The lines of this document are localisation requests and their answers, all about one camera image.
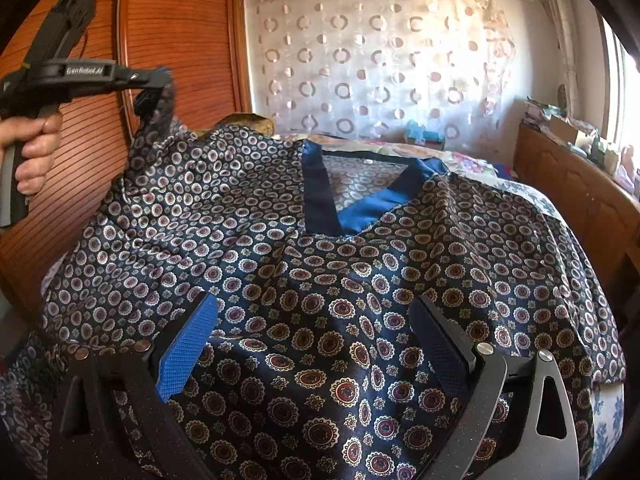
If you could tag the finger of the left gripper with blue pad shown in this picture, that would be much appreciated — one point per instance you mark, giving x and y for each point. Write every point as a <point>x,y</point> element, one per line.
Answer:
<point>156,102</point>

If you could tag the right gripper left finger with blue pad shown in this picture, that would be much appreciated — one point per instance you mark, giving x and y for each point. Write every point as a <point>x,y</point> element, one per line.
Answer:
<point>95,442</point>

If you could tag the navy patterned silk shirt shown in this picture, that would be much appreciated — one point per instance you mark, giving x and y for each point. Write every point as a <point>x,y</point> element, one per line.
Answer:
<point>314,257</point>

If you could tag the person's left hand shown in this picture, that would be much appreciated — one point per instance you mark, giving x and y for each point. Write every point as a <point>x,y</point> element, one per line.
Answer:
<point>41,138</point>

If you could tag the blue floral white bedsheet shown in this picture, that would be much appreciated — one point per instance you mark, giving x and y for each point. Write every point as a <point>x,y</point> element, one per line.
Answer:
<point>594,365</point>

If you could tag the wooden louvered wardrobe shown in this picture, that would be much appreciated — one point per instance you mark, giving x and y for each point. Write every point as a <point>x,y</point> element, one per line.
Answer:
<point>193,40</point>

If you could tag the brown plush toy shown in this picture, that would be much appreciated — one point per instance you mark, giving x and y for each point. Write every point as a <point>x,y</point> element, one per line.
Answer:
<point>237,124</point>

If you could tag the sheer circle-patterned curtain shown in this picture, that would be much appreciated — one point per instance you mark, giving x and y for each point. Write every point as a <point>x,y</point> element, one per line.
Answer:
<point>362,69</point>

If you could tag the long wooden side cabinet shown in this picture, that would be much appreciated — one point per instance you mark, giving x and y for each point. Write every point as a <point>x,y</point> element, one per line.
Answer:
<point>603,217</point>

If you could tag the teal box behind bed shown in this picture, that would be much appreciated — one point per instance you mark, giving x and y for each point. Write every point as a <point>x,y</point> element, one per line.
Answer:
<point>417,134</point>

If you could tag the pink floral quilt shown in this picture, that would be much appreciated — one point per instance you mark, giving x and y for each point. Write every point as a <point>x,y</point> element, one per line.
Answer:
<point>455,161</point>

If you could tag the cardboard box on cabinet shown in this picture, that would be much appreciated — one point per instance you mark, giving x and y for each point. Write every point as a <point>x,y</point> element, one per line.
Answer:
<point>564,130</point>

